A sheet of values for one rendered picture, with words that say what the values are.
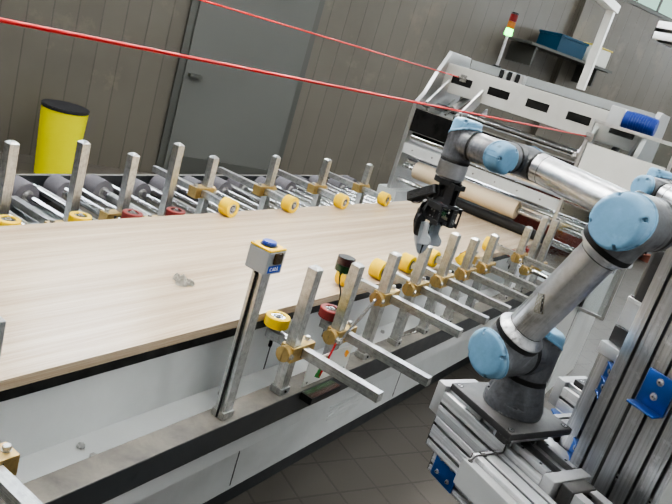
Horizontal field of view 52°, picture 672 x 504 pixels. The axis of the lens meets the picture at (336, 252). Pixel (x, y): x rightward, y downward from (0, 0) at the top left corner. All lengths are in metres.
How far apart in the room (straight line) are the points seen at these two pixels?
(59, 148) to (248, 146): 2.07
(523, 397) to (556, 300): 0.32
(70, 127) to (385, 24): 3.58
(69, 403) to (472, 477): 1.00
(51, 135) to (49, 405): 4.47
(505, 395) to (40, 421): 1.13
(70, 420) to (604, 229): 1.35
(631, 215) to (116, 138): 5.96
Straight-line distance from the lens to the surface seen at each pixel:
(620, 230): 1.44
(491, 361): 1.61
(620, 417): 1.81
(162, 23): 6.88
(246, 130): 7.31
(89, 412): 1.96
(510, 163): 1.69
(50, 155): 6.20
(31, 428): 1.87
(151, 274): 2.30
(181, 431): 1.92
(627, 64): 10.75
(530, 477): 1.74
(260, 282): 1.82
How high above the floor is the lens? 1.77
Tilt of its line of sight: 17 degrees down
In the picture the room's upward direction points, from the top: 17 degrees clockwise
